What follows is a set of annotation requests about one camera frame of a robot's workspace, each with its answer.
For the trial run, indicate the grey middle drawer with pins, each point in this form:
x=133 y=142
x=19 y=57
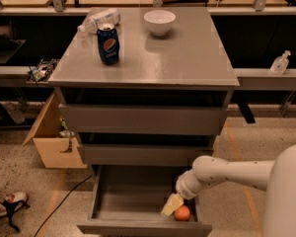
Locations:
x=131 y=155

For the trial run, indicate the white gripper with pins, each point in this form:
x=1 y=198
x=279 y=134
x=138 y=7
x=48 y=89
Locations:
x=184 y=189

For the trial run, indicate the black tripod stand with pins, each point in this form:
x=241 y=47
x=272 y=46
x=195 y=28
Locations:
x=10 y=213

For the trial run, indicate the cardboard box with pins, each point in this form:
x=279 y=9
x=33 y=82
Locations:
x=54 y=149

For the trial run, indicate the blue Pepsi can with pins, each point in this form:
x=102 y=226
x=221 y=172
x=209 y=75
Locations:
x=108 y=43

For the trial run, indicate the white orange sneaker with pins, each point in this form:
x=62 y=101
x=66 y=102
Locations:
x=15 y=199

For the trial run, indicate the hand sanitizer pump bottle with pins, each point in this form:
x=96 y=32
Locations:
x=280 y=63

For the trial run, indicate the grey drawer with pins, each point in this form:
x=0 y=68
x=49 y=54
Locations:
x=131 y=155
x=144 y=120
x=128 y=200

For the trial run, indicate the orange fruit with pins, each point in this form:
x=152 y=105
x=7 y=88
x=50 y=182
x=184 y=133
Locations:
x=182 y=213

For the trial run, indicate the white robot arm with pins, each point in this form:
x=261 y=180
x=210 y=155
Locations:
x=276 y=177

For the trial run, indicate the grey drawer cabinet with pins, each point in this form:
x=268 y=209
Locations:
x=187 y=68

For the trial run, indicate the clutter tray on shelf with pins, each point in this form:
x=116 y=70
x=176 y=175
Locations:
x=42 y=71

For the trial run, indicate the grey top drawer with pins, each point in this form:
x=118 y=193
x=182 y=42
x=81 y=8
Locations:
x=144 y=120

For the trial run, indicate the grey bottom drawer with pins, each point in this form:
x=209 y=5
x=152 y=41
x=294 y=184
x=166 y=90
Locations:
x=128 y=200

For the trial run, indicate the white ceramic bowl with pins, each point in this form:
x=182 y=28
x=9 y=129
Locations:
x=159 y=22

